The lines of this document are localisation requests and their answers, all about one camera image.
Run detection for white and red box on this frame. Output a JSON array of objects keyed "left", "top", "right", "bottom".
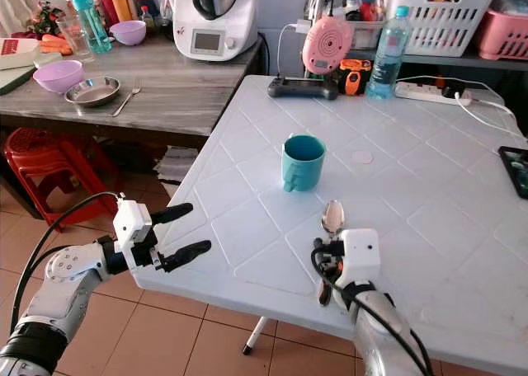
[{"left": 0, "top": 37, "right": 43, "bottom": 71}]

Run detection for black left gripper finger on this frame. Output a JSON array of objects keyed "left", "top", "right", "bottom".
[
  {"left": 160, "top": 240, "right": 214, "bottom": 275},
  {"left": 149, "top": 202, "right": 194, "bottom": 226}
]

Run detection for teal plastic mug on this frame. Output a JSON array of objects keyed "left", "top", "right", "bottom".
[{"left": 280, "top": 134, "right": 328, "bottom": 194}]

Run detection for small potted plant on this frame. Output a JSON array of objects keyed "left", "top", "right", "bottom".
[{"left": 28, "top": 2, "right": 67, "bottom": 39}]

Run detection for red plastic stool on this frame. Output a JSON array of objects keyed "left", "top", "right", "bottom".
[{"left": 2, "top": 128, "right": 121, "bottom": 230}]

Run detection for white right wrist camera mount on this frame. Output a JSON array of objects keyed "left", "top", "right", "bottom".
[{"left": 338, "top": 228, "right": 381, "bottom": 289}]

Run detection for green cutting board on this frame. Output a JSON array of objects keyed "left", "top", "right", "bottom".
[{"left": 0, "top": 53, "right": 64, "bottom": 96}]

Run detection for white power strip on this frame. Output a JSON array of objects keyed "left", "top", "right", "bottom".
[{"left": 394, "top": 80, "right": 473, "bottom": 107}]

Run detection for pink plastic basket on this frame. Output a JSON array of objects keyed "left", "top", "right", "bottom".
[{"left": 475, "top": 8, "right": 528, "bottom": 62}]

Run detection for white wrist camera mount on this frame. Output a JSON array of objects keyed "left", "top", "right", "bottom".
[
  {"left": 338, "top": 228, "right": 381, "bottom": 289},
  {"left": 112, "top": 198, "right": 154, "bottom": 250}
]

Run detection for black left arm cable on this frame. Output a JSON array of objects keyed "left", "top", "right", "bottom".
[{"left": 10, "top": 191, "right": 126, "bottom": 337}]

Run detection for clear drinking glass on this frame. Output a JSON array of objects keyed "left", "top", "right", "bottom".
[{"left": 59, "top": 16, "right": 94, "bottom": 63}]

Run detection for red plastic container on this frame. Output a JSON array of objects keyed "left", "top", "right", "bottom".
[{"left": 97, "top": 0, "right": 118, "bottom": 26}]

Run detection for white power strip cable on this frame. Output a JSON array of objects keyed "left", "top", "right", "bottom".
[{"left": 412, "top": 75, "right": 528, "bottom": 136}]

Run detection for orange carrots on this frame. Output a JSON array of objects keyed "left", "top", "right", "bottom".
[{"left": 39, "top": 33, "right": 74, "bottom": 56}]

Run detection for metal spoon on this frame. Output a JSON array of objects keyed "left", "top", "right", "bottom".
[{"left": 319, "top": 199, "right": 347, "bottom": 308}]

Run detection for black handheld controller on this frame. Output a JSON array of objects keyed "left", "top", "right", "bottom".
[{"left": 266, "top": 76, "right": 340, "bottom": 101}]

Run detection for white table leg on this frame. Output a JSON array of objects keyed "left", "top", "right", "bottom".
[{"left": 242, "top": 315, "right": 272, "bottom": 357}]

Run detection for black smartphone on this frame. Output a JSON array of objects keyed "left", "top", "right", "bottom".
[{"left": 498, "top": 145, "right": 528, "bottom": 200}]

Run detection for stainless steel bowl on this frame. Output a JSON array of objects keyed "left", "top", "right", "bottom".
[{"left": 64, "top": 76, "right": 122, "bottom": 109}]

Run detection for teal drinking bottle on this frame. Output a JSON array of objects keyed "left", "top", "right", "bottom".
[{"left": 71, "top": 0, "right": 113, "bottom": 54}]

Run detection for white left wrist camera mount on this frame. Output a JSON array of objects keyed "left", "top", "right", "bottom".
[{"left": 112, "top": 198, "right": 154, "bottom": 250}]

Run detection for small purple plastic bowl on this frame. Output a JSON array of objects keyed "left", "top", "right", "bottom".
[{"left": 109, "top": 20, "right": 148, "bottom": 47}]

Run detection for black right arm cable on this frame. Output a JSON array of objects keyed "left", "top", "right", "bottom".
[{"left": 330, "top": 279, "right": 435, "bottom": 376}]

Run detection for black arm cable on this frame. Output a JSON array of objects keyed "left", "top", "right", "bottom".
[
  {"left": 330, "top": 279, "right": 435, "bottom": 376},
  {"left": 10, "top": 191, "right": 126, "bottom": 337}
]

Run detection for white kitchen food processor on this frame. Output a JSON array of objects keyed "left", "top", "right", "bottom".
[{"left": 172, "top": 0, "right": 259, "bottom": 63}]

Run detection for pink round speaker device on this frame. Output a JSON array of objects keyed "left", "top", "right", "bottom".
[{"left": 301, "top": 14, "right": 355, "bottom": 75}]

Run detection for white plastic laundry basket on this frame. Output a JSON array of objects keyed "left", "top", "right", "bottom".
[{"left": 383, "top": 0, "right": 502, "bottom": 58}]

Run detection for clear blue water bottle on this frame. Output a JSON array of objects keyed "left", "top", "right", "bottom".
[{"left": 365, "top": 5, "right": 414, "bottom": 100}]

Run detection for stack of white papers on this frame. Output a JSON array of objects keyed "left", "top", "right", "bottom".
[{"left": 152, "top": 146, "right": 200, "bottom": 185}]

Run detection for orange and black gadget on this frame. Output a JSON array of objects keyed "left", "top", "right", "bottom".
[{"left": 337, "top": 59, "right": 373, "bottom": 96}]

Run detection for orange sauce bottle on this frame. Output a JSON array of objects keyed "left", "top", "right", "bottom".
[{"left": 111, "top": 0, "right": 134, "bottom": 23}]

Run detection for large purple plastic bowl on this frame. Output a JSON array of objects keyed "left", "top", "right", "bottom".
[{"left": 32, "top": 59, "right": 86, "bottom": 96}]

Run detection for white charger cable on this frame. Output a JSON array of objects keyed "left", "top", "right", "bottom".
[{"left": 275, "top": 18, "right": 314, "bottom": 78}]

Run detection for metal fork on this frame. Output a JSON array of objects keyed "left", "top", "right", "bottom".
[{"left": 111, "top": 81, "right": 142, "bottom": 119}]

